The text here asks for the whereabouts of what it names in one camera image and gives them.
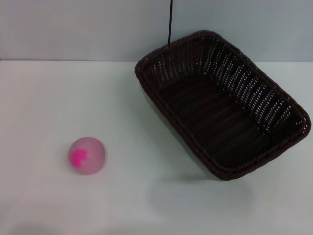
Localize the dark brown woven basket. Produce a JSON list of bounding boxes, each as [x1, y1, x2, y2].
[[134, 29, 311, 181]]

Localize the translucent pink ball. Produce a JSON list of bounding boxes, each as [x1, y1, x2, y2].
[[67, 136, 108, 176]]

